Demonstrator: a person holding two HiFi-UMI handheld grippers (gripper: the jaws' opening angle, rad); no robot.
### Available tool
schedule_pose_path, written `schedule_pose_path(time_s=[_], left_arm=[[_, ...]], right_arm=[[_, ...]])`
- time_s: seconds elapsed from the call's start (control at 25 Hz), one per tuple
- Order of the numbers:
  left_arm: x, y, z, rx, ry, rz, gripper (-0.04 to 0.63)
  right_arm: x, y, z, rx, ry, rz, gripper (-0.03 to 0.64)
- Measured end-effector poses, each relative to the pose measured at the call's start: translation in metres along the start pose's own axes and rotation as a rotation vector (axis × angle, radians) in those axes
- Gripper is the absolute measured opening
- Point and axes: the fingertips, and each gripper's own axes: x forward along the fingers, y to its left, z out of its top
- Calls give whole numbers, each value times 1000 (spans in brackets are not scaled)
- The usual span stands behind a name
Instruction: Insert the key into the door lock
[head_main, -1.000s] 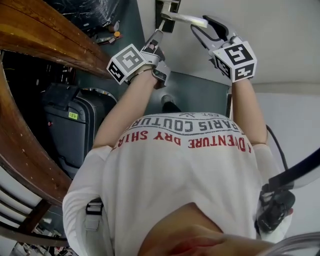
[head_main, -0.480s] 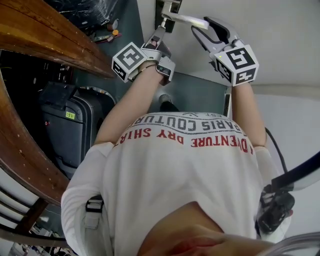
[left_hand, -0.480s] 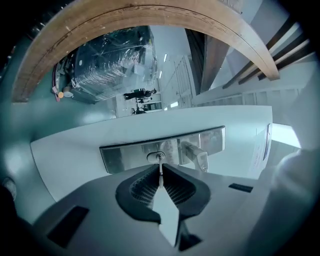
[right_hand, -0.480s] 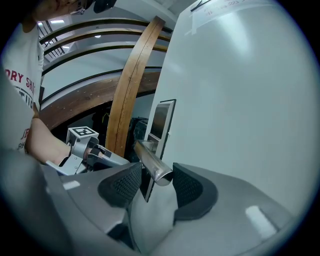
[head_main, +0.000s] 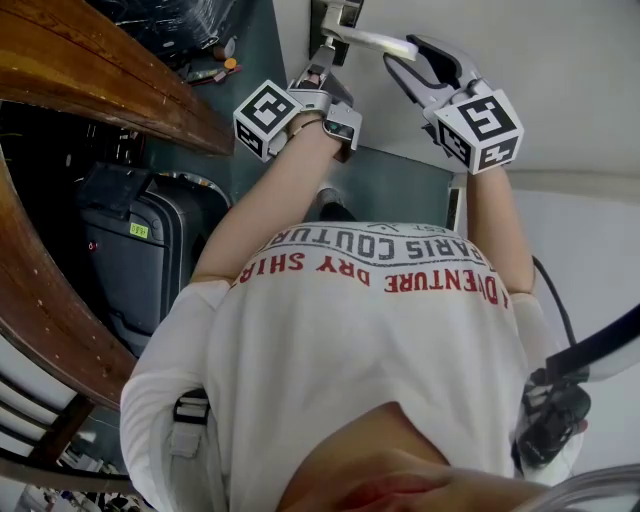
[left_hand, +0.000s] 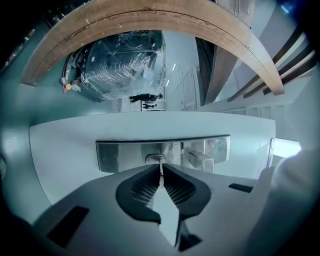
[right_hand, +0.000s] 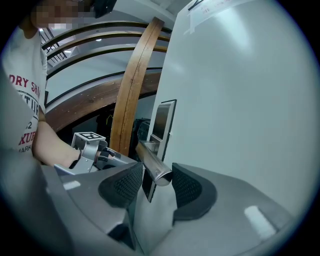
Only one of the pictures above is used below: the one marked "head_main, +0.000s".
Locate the red pen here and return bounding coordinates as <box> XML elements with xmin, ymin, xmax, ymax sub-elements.
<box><xmin>209</xmin><ymin>64</ymin><xmax>244</xmax><ymax>84</ymax></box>

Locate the black strap buckle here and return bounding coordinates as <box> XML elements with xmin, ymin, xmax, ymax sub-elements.
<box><xmin>172</xmin><ymin>388</ymin><xmax>212</xmax><ymax>426</ymax></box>

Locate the black wrapped bundle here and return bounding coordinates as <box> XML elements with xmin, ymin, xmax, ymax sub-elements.
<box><xmin>89</xmin><ymin>0</ymin><xmax>276</xmax><ymax>54</ymax></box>

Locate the person's right forearm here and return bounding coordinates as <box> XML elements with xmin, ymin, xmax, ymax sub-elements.
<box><xmin>463</xmin><ymin>164</ymin><xmax>537</xmax><ymax>297</ymax></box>

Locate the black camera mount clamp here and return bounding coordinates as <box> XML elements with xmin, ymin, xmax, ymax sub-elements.
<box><xmin>516</xmin><ymin>367</ymin><xmax>592</xmax><ymax>469</ymax></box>

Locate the black trouser leg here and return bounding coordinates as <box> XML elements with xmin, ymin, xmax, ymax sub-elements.
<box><xmin>318</xmin><ymin>201</ymin><xmax>359</xmax><ymax>224</ymax></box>

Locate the grey door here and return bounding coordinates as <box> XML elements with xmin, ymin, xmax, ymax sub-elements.
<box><xmin>279</xmin><ymin>0</ymin><xmax>640</xmax><ymax>175</ymax></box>

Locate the black hard suitcase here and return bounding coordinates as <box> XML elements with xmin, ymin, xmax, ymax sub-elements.
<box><xmin>74</xmin><ymin>162</ymin><xmax>232</xmax><ymax>357</ymax></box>

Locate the grey webbing strap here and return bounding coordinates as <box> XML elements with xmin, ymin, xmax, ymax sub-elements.
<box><xmin>169</xmin><ymin>423</ymin><xmax>204</xmax><ymax>459</ymax></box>

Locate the silver door lever handle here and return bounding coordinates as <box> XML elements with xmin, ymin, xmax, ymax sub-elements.
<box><xmin>319</xmin><ymin>0</ymin><xmax>419</xmax><ymax>63</ymax></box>

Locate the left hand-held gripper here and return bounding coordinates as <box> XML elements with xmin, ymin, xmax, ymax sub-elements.
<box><xmin>233</xmin><ymin>44</ymin><xmax>364</xmax><ymax>162</ymax></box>

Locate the person's left forearm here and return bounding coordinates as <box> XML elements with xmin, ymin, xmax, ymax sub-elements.
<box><xmin>192</xmin><ymin>117</ymin><xmax>347</xmax><ymax>284</ymax></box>

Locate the grey head mount rim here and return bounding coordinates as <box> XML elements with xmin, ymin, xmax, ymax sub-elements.
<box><xmin>543</xmin><ymin>463</ymin><xmax>640</xmax><ymax>512</ymax></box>

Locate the white printed t-shirt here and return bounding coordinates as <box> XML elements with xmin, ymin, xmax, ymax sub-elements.
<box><xmin>119</xmin><ymin>219</ymin><xmax>584</xmax><ymax>512</ymax></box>

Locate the black cable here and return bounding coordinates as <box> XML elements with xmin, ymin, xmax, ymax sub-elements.
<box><xmin>531</xmin><ymin>254</ymin><xmax>577</xmax><ymax>347</ymax></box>

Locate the curved brown wooden stair stringer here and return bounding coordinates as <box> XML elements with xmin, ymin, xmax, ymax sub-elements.
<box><xmin>0</xmin><ymin>149</ymin><xmax>137</xmax><ymax>412</ymax></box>

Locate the grey sneaker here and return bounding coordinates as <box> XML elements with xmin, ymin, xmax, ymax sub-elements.
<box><xmin>316</xmin><ymin>186</ymin><xmax>347</xmax><ymax>209</ymax></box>

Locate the thin wrist bracelet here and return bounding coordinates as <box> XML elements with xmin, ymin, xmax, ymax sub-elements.
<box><xmin>288</xmin><ymin>114</ymin><xmax>326</xmax><ymax>137</ymax></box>

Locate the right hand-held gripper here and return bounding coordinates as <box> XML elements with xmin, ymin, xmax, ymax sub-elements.
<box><xmin>383</xmin><ymin>33</ymin><xmax>525</xmax><ymax>175</ymax></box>

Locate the person's chin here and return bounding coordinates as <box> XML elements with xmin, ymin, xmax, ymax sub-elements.
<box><xmin>293</xmin><ymin>399</ymin><xmax>551</xmax><ymax>512</ymax></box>

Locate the straight brown wooden stair beam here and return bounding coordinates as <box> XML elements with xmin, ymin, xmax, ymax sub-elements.
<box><xmin>0</xmin><ymin>0</ymin><xmax>236</xmax><ymax>157</ymax></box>

